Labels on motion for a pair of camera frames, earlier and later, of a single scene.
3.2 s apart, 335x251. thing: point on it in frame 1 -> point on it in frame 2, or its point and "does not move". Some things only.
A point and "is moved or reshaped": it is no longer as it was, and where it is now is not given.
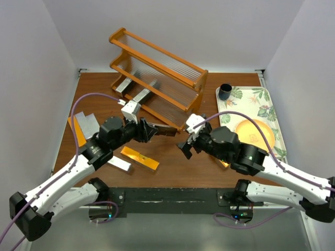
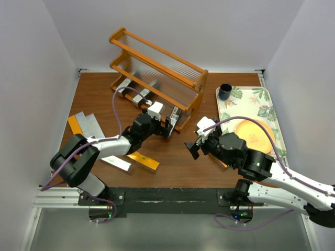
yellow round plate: x=249 y=134 does not move
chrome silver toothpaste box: x=165 y=130 is moved or reshaped
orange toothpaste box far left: x=80 y=135 does not move
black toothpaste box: x=141 y=94 does not move
